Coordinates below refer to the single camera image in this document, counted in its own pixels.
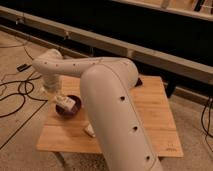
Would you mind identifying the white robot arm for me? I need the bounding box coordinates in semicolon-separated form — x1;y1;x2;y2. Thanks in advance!
33;49;163;171

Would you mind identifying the purple ceramic bowl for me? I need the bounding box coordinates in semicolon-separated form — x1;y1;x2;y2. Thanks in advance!
55;95;81;118

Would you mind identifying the small black device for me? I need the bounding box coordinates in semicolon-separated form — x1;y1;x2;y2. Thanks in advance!
17;64;31;72

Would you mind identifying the wooden table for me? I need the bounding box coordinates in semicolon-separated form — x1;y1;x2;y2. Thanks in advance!
37;76;183;157

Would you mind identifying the white sponge block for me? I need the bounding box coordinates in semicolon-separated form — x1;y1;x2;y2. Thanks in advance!
84;124;95;138

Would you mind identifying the black floor cable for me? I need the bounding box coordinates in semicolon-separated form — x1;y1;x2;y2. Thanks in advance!
0;71;54;119

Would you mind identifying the black cable at right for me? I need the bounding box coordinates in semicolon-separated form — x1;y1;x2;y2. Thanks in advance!
199;96;213;154

